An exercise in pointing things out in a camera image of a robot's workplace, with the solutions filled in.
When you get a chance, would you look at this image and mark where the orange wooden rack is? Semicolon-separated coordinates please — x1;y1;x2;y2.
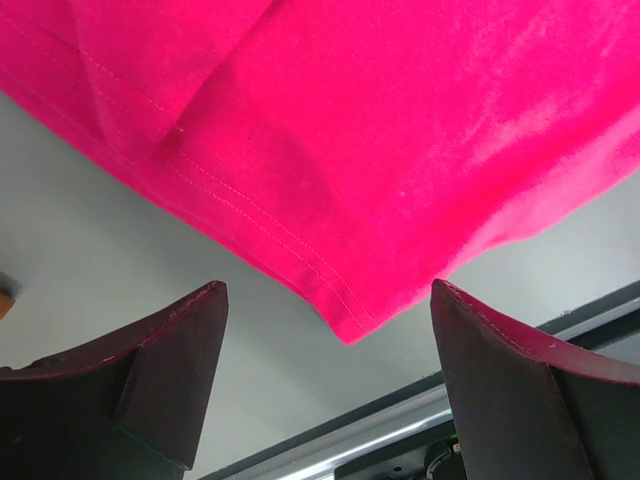
0;292;15;320

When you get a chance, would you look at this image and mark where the red t-shirt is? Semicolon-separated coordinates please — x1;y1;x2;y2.
1;1;639;344

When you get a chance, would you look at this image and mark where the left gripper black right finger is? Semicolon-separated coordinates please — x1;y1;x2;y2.
430;280;639;479

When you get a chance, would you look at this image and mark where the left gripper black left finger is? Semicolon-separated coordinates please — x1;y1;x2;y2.
1;281;228;479

